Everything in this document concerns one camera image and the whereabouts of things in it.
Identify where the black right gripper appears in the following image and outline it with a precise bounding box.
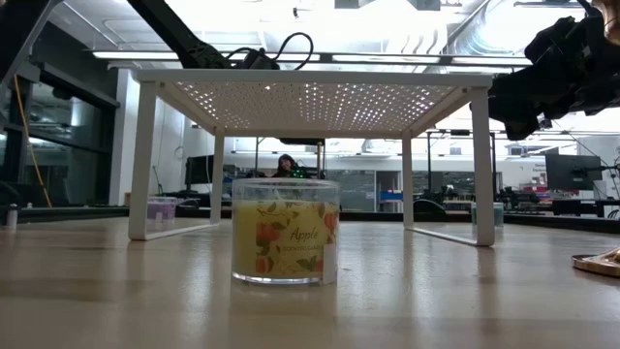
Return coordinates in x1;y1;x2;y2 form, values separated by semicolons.
487;60;620;142

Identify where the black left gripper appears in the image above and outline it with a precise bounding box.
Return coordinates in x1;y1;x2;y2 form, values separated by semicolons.
232;47;281;71

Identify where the purple candle glass jar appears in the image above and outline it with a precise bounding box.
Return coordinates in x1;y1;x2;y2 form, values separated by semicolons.
146;196;178;225

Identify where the yellow apple scented candle jar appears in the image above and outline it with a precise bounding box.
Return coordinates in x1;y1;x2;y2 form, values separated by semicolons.
231;177;341;286

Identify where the teal candle glass jar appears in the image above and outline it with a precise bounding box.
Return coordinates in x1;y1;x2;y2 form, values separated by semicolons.
470;202;505;228

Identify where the white perforated metal shelf riser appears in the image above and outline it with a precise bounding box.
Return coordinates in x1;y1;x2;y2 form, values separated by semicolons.
128;68;496;247

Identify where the black computer monitor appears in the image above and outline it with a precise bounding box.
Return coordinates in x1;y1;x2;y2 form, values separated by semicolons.
184;154;215;185
544;153;604;191

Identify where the person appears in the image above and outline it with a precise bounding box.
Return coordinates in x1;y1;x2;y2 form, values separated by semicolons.
270;153;311;179

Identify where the long ceiling light strip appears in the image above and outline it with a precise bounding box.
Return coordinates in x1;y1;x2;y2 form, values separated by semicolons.
91;49;534;68

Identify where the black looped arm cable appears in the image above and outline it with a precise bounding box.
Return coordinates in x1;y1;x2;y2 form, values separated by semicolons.
225;32;315;72

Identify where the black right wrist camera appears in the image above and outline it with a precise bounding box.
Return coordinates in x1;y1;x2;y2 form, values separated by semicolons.
525;16;590;67

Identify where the black rig frame post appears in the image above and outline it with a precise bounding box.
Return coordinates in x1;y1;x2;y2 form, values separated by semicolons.
0;0;64;91

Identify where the black table edge rail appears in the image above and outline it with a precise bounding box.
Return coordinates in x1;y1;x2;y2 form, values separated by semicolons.
18;206;620;235

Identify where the yellow cable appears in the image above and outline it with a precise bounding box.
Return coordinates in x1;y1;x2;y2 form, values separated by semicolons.
13;75;53;209

